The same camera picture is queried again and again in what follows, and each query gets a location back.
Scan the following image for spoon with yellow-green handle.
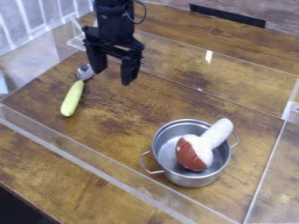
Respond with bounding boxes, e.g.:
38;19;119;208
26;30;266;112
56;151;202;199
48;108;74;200
60;64;94;116

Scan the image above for red plush mushroom toy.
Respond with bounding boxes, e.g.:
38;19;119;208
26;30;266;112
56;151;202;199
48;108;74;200
175;118;234;172

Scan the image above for clear acrylic front barrier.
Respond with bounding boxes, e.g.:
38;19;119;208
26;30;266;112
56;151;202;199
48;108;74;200
0;103;238;224

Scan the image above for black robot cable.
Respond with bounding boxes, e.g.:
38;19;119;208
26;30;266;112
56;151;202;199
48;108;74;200
123;0;148;25

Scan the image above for clear acrylic triangular bracket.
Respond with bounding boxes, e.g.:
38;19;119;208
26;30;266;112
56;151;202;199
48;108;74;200
67;18;86;52

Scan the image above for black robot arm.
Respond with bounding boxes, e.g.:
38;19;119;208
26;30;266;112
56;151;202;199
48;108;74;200
82;0;146;85

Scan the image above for black bar at table back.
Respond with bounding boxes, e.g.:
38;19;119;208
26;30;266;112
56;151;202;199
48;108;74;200
190;3;267;28

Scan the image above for silver pot with handles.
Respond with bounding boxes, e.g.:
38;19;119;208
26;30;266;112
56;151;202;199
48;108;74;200
140;119;239;187

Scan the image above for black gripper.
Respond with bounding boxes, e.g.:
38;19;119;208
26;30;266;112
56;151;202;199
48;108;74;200
82;25;146;86

